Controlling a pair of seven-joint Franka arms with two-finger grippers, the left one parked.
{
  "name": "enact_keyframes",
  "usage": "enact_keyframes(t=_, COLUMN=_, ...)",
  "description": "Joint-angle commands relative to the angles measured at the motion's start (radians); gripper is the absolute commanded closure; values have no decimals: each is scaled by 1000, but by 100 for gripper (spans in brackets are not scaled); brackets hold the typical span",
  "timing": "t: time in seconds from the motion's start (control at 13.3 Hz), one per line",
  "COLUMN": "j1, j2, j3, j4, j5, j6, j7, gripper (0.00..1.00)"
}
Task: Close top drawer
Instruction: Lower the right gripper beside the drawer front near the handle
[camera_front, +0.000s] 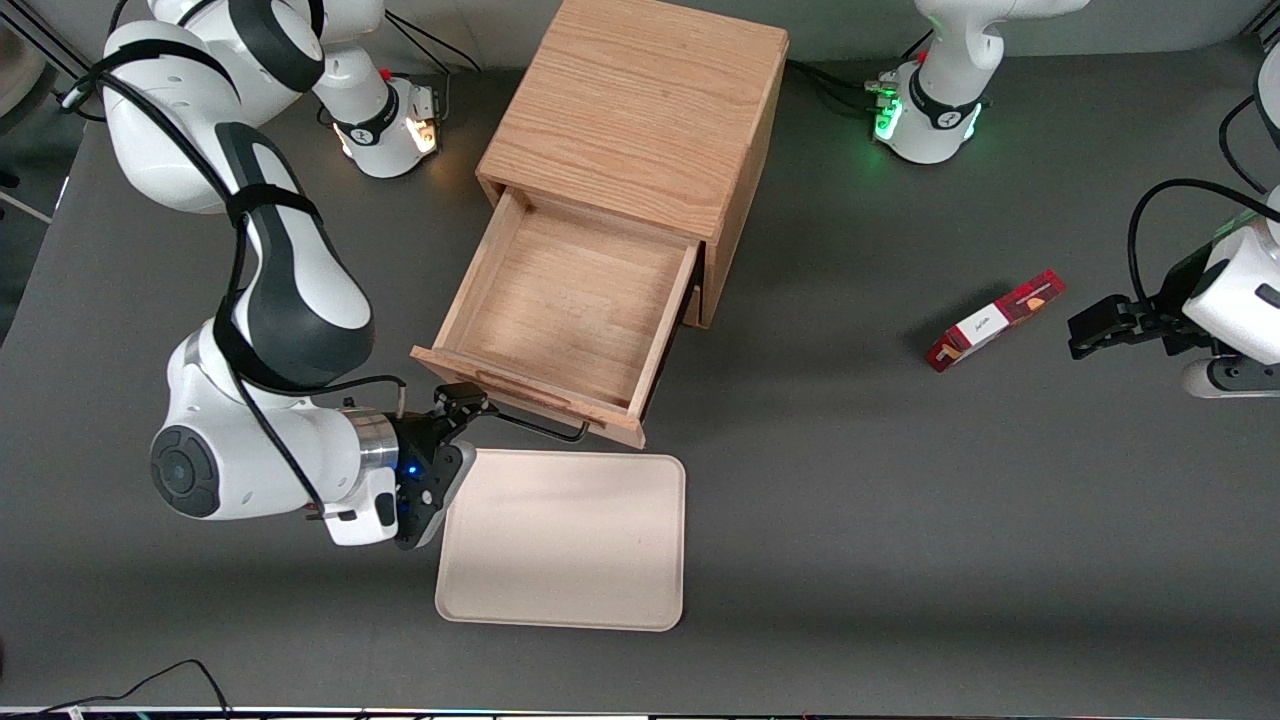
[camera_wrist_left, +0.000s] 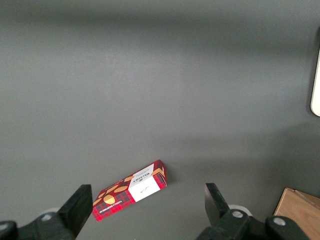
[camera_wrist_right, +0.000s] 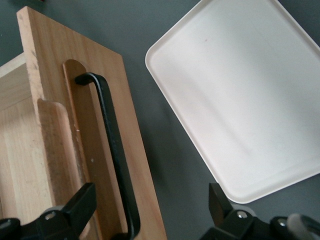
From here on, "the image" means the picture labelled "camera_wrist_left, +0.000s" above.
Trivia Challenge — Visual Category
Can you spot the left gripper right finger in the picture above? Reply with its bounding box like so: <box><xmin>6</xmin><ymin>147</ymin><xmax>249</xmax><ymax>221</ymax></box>
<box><xmin>197</xmin><ymin>183</ymin><xmax>311</xmax><ymax>240</ymax></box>

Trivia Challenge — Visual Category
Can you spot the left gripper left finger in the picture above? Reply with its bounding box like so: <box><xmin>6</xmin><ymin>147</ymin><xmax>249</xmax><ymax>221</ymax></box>
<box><xmin>0</xmin><ymin>184</ymin><xmax>94</xmax><ymax>240</ymax></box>

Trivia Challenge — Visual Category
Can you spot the red tartan cookie box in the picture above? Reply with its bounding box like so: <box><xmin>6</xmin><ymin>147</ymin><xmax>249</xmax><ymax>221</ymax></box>
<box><xmin>91</xmin><ymin>159</ymin><xmax>168</xmax><ymax>223</ymax></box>

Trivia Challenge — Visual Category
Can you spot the wooden two-drawer cabinet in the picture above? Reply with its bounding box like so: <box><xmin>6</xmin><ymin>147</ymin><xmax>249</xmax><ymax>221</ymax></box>
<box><xmin>273</xmin><ymin>187</ymin><xmax>320</xmax><ymax>240</ymax></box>

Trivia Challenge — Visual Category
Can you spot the beige rectangular tray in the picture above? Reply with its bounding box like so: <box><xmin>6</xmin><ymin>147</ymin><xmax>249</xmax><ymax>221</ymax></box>
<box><xmin>309</xmin><ymin>47</ymin><xmax>320</xmax><ymax>118</ymax></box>

